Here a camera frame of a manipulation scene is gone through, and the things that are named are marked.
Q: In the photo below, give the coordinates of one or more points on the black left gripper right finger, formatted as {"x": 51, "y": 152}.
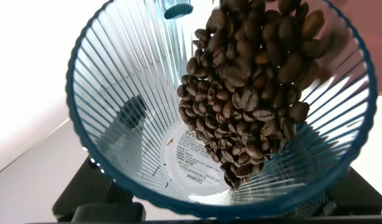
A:
{"x": 356, "y": 199}

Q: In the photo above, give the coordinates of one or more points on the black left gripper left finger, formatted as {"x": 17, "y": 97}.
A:
{"x": 85, "y": 193}

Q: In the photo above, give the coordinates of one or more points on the transparent blue ribbed plastic cup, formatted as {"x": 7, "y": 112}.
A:
{"x": 132, "y": 77}

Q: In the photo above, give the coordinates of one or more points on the dark roasted coffee beans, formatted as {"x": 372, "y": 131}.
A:
{"x": 240, "y": 93}

